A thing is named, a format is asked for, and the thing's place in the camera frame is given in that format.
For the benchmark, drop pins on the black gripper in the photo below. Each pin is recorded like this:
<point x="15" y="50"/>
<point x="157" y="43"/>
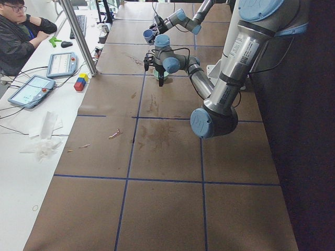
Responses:
<point x="159" y="71"/>
<point x="160" y="28"/>

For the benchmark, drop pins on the shiny metal cylinder cup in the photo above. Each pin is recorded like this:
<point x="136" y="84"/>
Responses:
<point x="105" y="28"/>

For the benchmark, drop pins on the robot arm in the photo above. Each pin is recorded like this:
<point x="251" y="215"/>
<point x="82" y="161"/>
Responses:
<point x="179" y="17"/>
<point x="253" y="24"/>

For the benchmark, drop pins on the green plastic part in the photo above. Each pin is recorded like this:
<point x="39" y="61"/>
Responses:
<point x="54" y="41"/>

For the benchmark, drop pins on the teach pendant tablet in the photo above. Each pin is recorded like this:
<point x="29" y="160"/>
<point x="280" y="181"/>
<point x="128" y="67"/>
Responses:
<point x="32" y="92"/>
<point x="61" y="65"/>

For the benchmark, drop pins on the far teach pendant tablet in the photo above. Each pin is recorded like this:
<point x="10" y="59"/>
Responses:
<point x="61" y="65"/>

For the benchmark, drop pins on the crumpled white tissue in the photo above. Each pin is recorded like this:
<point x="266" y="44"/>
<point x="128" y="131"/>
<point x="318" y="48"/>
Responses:
<point x="42" y="144"/>

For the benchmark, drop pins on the seated person black jacket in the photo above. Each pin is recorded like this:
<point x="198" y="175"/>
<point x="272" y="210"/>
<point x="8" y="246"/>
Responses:
<point x="21" y="34"/>

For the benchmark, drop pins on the aluminium frame post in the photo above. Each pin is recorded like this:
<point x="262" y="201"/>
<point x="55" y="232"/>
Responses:
<point x="86" y="53"/>

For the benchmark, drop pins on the blue-grey plastic cup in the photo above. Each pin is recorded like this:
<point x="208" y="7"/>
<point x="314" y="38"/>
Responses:
<point x="147" y="34"/>

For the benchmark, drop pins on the near teach pendant tablet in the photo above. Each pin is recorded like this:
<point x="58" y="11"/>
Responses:
<point x="32" y="92"/>

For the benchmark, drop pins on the red blue yellow blocks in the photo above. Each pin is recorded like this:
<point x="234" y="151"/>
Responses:
<point x="81" y="82"/>

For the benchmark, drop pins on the black computer mouse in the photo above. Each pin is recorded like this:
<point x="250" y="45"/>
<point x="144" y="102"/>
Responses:
<point x="66" y="44"/>

